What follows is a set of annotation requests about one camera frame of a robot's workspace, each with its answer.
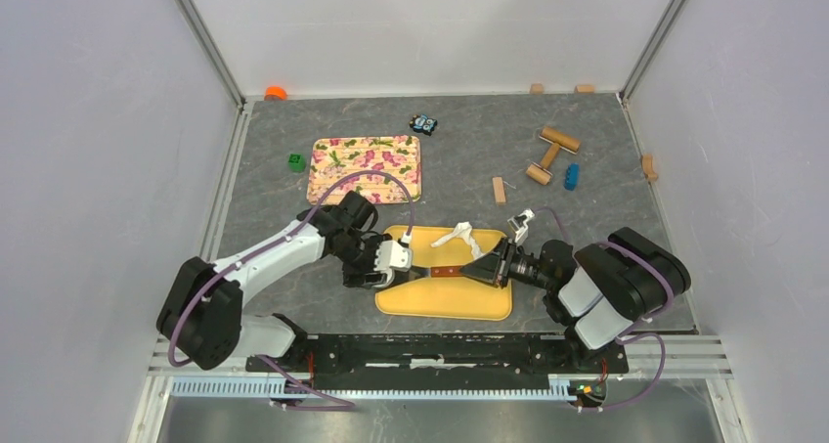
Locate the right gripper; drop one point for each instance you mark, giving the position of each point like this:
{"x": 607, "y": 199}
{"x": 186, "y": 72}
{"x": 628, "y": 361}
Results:
{"x": 505, "y": 250}

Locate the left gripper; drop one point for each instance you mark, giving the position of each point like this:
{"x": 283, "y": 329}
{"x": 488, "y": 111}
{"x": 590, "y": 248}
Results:
{"x": 356, "y": 278}

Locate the metal scraper with wooden handle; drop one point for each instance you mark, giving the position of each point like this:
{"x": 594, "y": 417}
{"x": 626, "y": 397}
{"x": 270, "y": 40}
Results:
{"x": 417, "y": 272}

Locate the white dough ball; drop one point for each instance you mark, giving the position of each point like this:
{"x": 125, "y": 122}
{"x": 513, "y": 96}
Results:
{"x": 464, "y": 232}

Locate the yellow cutting mat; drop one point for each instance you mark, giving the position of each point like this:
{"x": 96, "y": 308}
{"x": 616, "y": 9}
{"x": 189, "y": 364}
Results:
{"x": 448, "y": 298}

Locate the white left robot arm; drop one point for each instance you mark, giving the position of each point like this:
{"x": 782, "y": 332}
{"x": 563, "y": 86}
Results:
{"x": 202, "y": 315}

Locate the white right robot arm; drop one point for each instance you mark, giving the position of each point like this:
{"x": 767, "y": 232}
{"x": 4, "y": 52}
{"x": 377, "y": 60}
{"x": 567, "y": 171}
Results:
{"x": 599, "y": 292}

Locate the small wooden block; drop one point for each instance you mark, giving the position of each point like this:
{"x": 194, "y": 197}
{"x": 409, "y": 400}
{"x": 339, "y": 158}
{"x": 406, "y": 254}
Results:
{"x": 499, "y": 190}

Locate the blue plastic block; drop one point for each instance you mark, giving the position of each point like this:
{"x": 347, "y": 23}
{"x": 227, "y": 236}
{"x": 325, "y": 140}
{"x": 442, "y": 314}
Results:
{"x": 572, "y": 175}

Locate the floral pattern tray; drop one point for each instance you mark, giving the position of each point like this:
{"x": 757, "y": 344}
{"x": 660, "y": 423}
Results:
{"x": 334, "y": 158}

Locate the green plastic block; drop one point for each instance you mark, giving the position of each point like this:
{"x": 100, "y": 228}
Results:
{"x": 297, "y": 163}

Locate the black patterned small box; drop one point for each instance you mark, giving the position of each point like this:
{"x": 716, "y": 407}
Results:
{"x": 423, "y": 124}

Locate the wooden piece right edge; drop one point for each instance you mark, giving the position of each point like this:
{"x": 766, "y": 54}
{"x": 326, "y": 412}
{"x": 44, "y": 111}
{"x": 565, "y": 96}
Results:
{"x": 648, "y": 168}

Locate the orange plastic cap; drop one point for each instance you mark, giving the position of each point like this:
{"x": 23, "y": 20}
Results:
{"x": 275, "y": 93}

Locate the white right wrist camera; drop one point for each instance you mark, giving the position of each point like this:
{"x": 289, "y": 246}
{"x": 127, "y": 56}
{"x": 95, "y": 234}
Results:
{"x": 519, "y": 225}

